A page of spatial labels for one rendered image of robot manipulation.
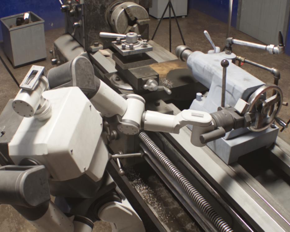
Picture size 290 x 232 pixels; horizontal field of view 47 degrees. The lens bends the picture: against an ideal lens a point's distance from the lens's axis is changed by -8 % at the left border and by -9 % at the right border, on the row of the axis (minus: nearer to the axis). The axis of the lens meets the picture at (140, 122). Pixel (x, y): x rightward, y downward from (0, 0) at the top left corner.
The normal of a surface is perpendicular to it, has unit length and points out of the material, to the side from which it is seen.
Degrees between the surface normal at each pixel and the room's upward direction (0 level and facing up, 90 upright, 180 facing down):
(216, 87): 76
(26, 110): 105
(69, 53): 32
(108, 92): 63
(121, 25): 90
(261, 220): 36
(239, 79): 0
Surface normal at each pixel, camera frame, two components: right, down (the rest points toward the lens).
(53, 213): 0.92, -0.07
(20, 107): -0.22, 0.73
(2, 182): -0.39, -0.40
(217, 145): -0.89, 0.25
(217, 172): -0.52, -0.53
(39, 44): 0.54, 0.47
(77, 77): 0.78, -0.18
